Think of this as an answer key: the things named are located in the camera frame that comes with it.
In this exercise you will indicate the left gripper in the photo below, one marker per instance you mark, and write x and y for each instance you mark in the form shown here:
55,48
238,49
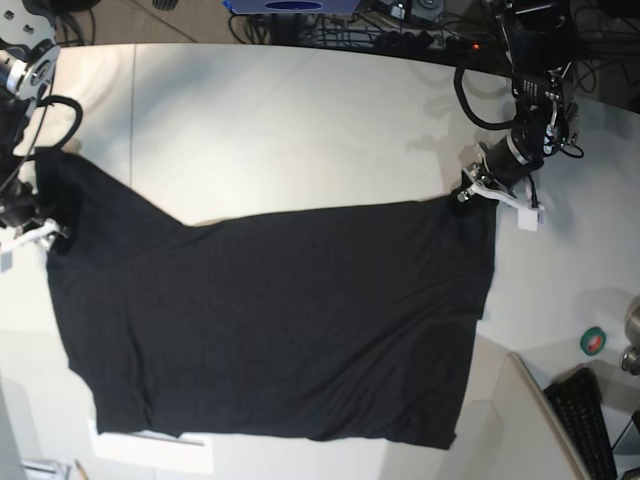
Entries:
497,170

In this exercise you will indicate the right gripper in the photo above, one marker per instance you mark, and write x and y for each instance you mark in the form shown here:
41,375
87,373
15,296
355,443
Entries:
31,219

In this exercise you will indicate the black t-shirt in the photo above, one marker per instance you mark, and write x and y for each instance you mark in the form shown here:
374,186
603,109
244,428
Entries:
321,324

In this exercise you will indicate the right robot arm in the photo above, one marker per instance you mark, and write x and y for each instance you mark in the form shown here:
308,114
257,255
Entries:
29,55

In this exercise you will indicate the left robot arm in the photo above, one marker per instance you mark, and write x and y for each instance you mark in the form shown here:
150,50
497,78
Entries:
539,43

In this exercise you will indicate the black power strip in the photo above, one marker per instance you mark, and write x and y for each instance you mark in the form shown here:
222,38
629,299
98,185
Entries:
419,41

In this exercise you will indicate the green tape roll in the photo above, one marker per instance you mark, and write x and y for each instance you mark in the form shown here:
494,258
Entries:
593,341

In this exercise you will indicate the black keyboard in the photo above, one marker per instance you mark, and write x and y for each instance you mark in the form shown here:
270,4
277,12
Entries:
576,401

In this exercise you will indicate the metal cylinder stand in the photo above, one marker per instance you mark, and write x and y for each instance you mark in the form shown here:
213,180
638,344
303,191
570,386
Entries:
629,359

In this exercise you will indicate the beige divider panel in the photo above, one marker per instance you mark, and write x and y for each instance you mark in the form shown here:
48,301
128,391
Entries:
532,442

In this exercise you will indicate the pencil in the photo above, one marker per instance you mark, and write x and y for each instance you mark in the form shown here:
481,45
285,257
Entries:
81,471

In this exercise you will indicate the blue box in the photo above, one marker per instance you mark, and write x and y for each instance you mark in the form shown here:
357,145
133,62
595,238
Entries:
246,7

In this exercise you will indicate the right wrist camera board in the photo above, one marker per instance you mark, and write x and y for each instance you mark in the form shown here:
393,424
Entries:
6,261

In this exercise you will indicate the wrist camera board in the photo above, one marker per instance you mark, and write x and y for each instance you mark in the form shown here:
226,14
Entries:
6,261
530,219

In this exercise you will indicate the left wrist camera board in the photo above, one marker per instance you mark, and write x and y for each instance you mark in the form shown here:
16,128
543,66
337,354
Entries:
530,219

